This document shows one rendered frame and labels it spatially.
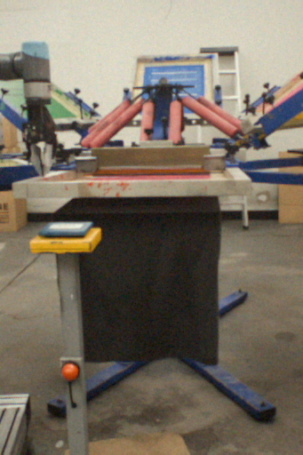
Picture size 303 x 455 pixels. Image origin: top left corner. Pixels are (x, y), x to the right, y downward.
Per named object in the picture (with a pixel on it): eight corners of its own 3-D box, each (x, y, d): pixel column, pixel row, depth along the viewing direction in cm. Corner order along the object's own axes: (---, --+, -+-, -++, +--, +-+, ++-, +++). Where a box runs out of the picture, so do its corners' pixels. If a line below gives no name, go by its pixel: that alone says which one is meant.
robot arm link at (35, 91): (27, 85, 164) (56, 84, 163) (28, 101, 165) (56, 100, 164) (19, 83, 157) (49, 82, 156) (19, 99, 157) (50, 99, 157)
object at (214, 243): (221, 368, 158) (221, 211, 149) (59, 365, 162) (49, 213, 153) (221, 363, 161) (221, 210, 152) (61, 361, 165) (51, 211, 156)
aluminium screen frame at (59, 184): (251, 195, 139) (251, 179, 139) (12, 198, 144) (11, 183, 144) (233, 173, 217) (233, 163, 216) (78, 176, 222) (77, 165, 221)
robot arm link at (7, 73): (-24, 52, 162) (2, 48, 155) (7, 54, 170) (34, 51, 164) (-21, 82, 163) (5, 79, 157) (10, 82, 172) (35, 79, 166)
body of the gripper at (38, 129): (20, 144, 158) (19, 99, 156) (30, 144, 166) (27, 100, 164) (49, 144, 157) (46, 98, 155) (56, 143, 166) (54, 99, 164)
